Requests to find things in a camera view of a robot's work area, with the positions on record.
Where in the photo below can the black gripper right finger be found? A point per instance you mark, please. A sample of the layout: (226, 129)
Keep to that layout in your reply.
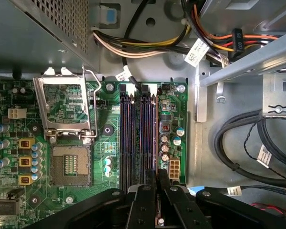
(181, 210)

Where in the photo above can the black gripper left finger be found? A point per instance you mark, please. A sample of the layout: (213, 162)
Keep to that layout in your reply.
(140, 210)

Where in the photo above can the RAM slot white latches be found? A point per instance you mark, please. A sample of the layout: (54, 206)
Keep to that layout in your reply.
(132, 133)
(151, 133)

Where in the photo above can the RAM slot black latches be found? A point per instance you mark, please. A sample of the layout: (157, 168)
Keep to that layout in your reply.
(124, 133)

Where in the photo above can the green motherboard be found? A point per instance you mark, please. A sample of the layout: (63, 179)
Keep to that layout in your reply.
(97, 171)

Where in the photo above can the CPU socket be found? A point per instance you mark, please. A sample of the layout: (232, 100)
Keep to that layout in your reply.
(70, 165)

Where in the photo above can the metal socket cover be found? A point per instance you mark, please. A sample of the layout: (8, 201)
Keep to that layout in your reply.
(41, 105)

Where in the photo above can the grey metal drive cage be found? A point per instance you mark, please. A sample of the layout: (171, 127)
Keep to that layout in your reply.
(252, 62)

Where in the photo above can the black power connector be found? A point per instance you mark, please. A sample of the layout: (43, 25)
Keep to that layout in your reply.
(237, 43)

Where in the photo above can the grey power supply unit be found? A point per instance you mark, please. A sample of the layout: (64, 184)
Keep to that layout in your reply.
(26, 35)

